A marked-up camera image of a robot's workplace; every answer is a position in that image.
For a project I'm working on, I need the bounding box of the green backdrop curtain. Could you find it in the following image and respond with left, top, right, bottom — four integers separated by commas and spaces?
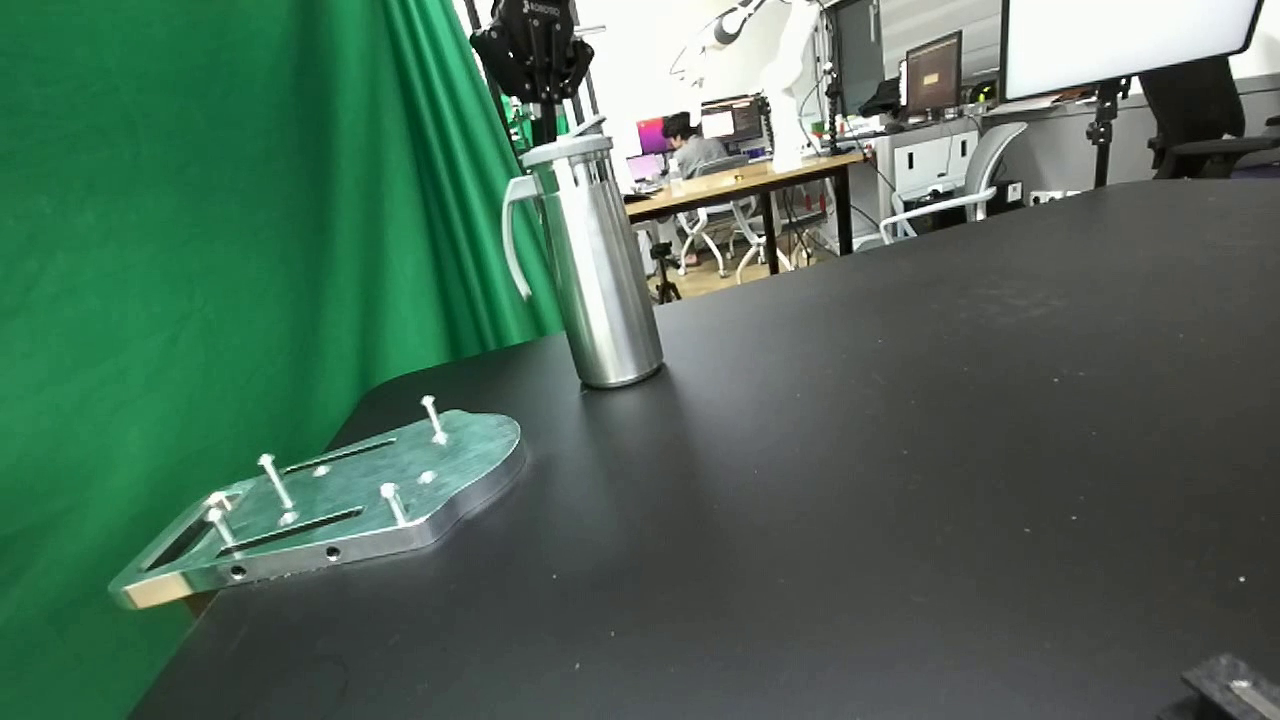
0, 0, 556, 720

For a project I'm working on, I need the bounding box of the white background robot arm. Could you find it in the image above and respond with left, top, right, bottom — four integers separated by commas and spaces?
467, 0, 818, 150

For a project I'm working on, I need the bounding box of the wooden background table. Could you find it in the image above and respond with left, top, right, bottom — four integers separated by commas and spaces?
624, 152, 863, 273

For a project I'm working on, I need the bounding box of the stainless steel flask with handle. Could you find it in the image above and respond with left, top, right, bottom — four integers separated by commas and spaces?
499, 137, 662, 390

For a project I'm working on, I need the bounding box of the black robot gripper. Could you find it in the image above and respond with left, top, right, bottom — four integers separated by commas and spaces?
473, 0, 592, 105

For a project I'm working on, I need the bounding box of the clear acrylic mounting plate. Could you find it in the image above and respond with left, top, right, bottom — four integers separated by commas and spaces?
109, 410, 531, 610

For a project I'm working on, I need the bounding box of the person seated in background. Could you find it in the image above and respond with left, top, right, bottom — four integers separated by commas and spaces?
662, 113, 726, 178

